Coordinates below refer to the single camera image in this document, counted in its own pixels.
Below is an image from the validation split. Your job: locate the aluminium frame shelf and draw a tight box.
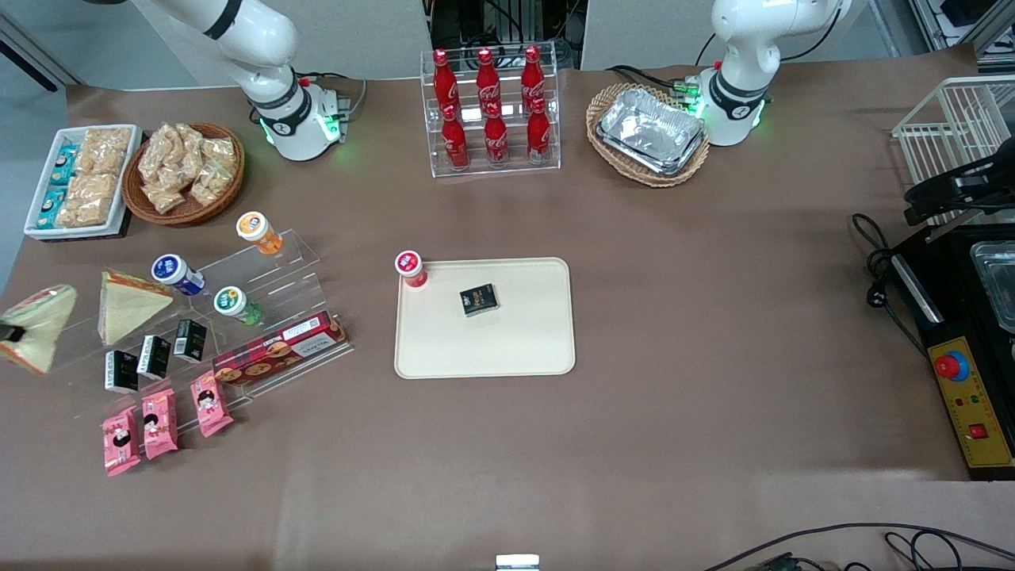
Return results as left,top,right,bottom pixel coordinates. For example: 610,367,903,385
908,0,1015,76

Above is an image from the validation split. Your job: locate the clear bag of crackers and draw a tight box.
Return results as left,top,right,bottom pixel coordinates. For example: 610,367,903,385
202,136,239,172
136,125,185,185
141,181,188,215
190,163,236,208
176,123,210,163
57,173,121,229
78,127,132,177

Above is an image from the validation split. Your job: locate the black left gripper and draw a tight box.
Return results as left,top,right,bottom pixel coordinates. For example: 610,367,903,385
904,152,1015,228

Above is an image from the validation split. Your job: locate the red cola bottle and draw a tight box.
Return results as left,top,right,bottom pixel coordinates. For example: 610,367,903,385
484,103,510,168
476,48,502,118
432,49,460,120
441,105,470,171
521,45,547,114
527,98,552,166

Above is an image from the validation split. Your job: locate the white wire rack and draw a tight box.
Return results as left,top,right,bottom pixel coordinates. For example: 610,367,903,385
891,75,1015,227

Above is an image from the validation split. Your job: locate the light wicker basket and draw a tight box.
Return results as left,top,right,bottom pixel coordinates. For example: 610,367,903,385
586,82,711,189

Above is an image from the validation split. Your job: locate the small black carton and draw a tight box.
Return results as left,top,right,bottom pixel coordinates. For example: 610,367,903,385
137,335,172,380
103,350,140,395
173,319,209,364

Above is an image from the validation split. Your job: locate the red bottle with white cap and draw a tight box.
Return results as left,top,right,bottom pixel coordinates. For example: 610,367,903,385
395,251,429,289

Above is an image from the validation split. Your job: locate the pink snack pack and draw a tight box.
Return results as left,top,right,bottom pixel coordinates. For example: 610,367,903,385
101,406,142,477
141,389,180,461
190,371,235,439

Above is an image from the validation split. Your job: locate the long black cable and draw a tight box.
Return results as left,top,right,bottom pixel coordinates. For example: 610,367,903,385
702,522,1015,571

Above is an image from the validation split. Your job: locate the stainless steel container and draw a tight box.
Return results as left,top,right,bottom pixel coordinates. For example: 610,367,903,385
970,241,1015,334

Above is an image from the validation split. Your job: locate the beige plastic tray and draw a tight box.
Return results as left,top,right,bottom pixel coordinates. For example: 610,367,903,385
394,257,576,380

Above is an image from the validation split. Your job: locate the white rectangular snack tray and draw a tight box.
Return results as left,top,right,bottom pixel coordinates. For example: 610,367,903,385
24,125,144,241

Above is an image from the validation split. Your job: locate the orange bottle with white cap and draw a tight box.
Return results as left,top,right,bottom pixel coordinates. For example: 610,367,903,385
236,211,284,256

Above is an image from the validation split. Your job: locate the black power cable with plug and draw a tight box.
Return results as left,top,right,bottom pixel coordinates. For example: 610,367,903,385
851,213,933,358

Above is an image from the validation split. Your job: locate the triangular sandwich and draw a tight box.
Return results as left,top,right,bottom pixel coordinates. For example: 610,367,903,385
0,285,79,375
98,270,174,347

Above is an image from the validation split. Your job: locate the aluminium foil tray stack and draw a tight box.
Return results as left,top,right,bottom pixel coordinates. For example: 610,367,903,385
596,87,707,177

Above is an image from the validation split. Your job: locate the clear acrylic stepped stand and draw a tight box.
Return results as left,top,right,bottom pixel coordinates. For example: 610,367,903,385
59,228,355,435

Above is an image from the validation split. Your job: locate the looped black cable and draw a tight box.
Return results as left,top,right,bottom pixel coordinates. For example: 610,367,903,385
884,530,967,571

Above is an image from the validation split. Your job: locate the black arm base cable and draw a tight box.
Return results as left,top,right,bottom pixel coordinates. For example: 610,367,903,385
607,65,703,101

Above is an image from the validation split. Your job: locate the green bottle with white cap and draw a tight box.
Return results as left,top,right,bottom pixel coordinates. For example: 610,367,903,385
213,286,263,327

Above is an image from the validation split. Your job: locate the clear acrylic bottle rack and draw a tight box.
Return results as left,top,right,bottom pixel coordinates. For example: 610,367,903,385
420,49,562,178

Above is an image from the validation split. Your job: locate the black machine with yellow panel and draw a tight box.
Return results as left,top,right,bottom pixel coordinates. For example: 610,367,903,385
888,224,1015,482

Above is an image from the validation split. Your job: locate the black equipment frame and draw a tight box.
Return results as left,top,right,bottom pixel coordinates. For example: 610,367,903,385
427,0,589,72

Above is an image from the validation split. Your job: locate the long red cookie box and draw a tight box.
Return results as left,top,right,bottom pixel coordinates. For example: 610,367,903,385
212,310,349,387

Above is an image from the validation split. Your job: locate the teal snack pack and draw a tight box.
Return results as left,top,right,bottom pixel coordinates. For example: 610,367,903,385
51,143,80,187
36,186,67,231

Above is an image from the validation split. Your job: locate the dark brown wicker basket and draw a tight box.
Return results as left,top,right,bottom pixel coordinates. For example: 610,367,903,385
122,122,246,228

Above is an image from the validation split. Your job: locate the silver metal lever bar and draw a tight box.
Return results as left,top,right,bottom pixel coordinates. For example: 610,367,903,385
892,254,946,324

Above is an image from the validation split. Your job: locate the small black box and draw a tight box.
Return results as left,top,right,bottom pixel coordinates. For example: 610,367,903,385
459,283,500,318

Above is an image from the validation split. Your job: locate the blue bottle with white cap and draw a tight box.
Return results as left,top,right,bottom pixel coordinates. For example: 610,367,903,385
151,254,206,297

